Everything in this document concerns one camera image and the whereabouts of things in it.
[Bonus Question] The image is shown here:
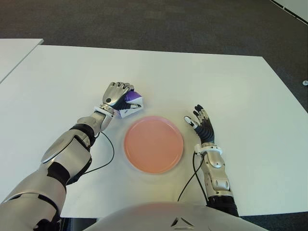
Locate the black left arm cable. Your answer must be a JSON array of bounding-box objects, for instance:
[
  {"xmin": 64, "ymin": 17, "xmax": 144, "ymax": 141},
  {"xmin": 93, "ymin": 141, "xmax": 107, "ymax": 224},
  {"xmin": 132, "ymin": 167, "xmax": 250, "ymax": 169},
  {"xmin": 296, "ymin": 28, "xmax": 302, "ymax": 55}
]
[{"xmin": 84, "ymin": 131, "xmax": 115, "ymax": 175}]

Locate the white side table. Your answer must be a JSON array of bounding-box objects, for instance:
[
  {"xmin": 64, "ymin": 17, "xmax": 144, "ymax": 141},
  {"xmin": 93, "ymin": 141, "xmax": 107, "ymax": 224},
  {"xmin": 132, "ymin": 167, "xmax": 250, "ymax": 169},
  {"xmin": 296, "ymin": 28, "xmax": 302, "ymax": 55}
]
[{"xmin": 0, "ymin": 38, "xmax": 44, "ymax": 84}]

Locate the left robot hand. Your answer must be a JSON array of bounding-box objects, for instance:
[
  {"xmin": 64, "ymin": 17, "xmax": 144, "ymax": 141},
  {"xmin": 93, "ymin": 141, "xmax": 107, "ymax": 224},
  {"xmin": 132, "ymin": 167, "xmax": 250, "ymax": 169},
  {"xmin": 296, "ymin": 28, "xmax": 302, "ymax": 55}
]
[{"xmin": 102, "ymin": 81, "xmax": 142, "ymax": 111}]

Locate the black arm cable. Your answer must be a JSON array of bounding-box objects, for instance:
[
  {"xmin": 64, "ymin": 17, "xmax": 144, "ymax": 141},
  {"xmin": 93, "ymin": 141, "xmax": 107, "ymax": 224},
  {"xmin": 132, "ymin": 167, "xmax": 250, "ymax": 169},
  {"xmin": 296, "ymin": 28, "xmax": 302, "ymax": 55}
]
[
  {"xmin": 84, "ymin": 131, "xmax": 115, "ymax": 175},
  {"xmin": 177, "ymin": 151, "xmax": 210, "ymax": 206}
]

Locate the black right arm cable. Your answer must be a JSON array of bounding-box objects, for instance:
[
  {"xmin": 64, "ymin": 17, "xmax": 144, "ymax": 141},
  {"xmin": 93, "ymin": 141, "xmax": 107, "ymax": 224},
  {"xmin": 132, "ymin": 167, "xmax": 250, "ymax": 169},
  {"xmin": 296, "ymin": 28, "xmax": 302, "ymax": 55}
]
[{"xmin": 177, "ymin": 151, "xmax": 210, "ymax": 206}]

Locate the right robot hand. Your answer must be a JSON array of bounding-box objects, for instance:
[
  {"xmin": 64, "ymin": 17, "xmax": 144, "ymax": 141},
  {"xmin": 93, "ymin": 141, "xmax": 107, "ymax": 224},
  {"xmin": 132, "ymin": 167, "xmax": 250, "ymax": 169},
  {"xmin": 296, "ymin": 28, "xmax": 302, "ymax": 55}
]
[{"xmin": 184, "ymin": 104, "xmax": 216, "ymax": 145}]

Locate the purple white tissue pack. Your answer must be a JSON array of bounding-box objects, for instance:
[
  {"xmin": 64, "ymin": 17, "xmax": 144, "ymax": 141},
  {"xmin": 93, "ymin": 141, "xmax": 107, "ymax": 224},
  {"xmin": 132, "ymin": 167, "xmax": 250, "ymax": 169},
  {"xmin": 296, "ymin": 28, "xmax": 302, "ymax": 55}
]
[{"xmin": 119, "ymin": 90, "xmax": 145, "ymax": 119}]

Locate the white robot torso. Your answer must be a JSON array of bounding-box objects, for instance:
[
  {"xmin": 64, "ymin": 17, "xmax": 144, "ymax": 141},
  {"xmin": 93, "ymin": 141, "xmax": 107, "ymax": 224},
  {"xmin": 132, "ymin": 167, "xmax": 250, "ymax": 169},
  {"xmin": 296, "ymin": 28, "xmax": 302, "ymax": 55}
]
[{"xmin": 83, "ymin": 202, "xmax": 263, "ymax": 231}]

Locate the pink round plate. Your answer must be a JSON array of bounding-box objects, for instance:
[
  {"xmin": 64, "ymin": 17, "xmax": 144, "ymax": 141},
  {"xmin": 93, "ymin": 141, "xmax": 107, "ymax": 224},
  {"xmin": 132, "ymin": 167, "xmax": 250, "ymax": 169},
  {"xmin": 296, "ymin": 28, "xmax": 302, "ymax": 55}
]
[{"xmin": 123, "ymin": 115, "xmax": 185, "ymax": 174}]

